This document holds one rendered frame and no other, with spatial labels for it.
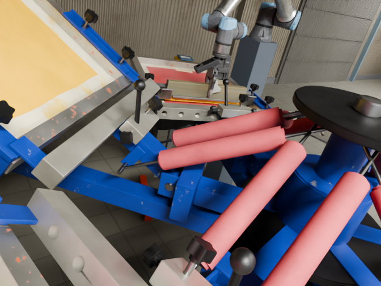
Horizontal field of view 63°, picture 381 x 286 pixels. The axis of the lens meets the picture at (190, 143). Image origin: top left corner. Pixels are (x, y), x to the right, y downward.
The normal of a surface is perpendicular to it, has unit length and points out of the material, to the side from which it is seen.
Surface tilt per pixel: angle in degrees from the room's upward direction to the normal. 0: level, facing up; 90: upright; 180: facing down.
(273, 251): 0
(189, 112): 90
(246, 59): 90
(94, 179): 0
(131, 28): 90
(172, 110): 90
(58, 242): 58
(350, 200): 40
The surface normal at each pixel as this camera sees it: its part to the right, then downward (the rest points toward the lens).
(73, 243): -0.47, -0.25
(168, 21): 0.56, 0.50
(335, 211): -0.06, -0.54
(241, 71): -0.80, 0.14
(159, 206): -0.22, 0.43
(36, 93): 0.67, -0.58
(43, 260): 0.20, -0.85
